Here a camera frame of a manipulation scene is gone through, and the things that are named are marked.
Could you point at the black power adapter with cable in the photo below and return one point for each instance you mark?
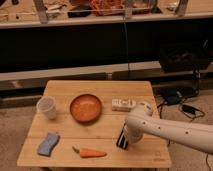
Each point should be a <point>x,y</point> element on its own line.
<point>192,111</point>

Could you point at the orange plastic carrot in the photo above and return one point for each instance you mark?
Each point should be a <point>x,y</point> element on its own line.
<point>89,153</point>

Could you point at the wooden folding table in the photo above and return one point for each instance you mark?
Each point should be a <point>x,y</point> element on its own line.
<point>150,152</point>

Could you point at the white plastic cup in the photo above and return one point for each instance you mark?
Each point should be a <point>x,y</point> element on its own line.
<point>47,106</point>

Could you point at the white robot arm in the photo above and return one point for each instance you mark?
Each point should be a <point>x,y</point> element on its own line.
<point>140,120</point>

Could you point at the black box on floor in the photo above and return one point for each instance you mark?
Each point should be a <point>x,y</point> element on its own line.
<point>185,56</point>

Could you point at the orange round bowl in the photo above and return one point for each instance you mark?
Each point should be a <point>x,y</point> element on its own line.
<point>85,108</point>

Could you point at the blue wavy sponge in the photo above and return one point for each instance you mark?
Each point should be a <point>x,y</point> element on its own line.
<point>48,144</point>

